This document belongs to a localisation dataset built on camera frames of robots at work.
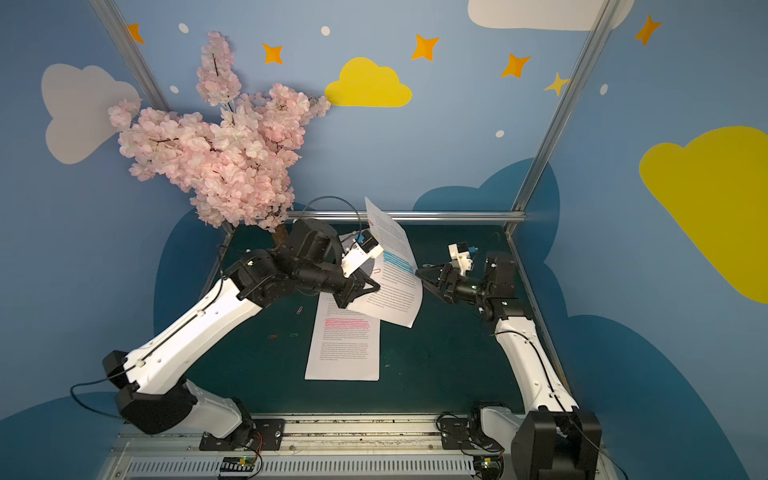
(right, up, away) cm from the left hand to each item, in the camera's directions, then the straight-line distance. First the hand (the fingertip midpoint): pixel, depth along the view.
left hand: (377, 279), depth 64 cm
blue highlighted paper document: (+5, -4, +5) cm, 8 cm away
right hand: (+12, 0, +10) cm, 16 cm away
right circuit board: (+27, -47, +9) cm, 55 cm away
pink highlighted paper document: (-11, -22, +27) cm, 37 cm away
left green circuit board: (-35, -47, +9) cm, 59 cm away
